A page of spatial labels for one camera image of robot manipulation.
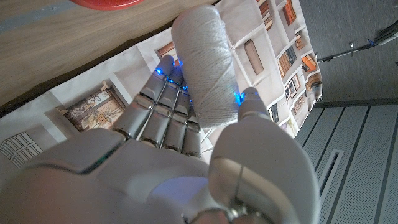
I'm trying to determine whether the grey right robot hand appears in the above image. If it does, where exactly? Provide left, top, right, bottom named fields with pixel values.
left=0, top=54, right=321, bottom=224

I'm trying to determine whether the white string spool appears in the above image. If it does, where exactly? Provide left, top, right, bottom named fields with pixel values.
left=170, top=4, right=240, bottom=129

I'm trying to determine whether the red bowl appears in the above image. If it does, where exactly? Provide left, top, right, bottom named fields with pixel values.
left=68, top=0, right=147, bottom=11

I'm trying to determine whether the printed bookshelf backdrop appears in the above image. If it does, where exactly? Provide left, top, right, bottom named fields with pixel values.
left=0, top=0, right=323, bottom=175

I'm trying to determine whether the black backdrop crossbar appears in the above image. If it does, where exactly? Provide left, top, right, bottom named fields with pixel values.
left=317, top=21, right=398, bottom=63

